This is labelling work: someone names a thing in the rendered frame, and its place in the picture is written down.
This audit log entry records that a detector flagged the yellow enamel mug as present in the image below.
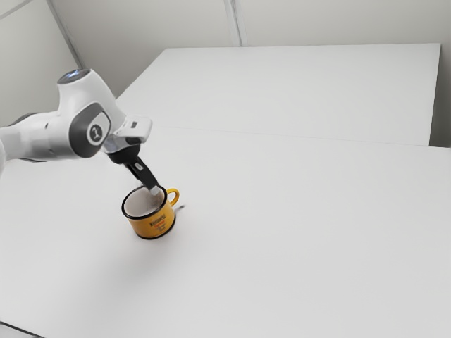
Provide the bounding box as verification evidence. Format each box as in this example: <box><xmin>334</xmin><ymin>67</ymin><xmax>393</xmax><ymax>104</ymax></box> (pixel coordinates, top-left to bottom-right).
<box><xmin>121</xmin><ymin>185</ymin><xmax>180</xmax><ymax>241</ymax></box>

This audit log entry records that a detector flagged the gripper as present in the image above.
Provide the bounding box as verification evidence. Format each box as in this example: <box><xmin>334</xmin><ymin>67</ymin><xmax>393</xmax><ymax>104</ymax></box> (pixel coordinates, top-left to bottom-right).
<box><xmin>106</xmin><ymin>144</ymin><xmax>161</xmax><ymax>196</ymax></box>

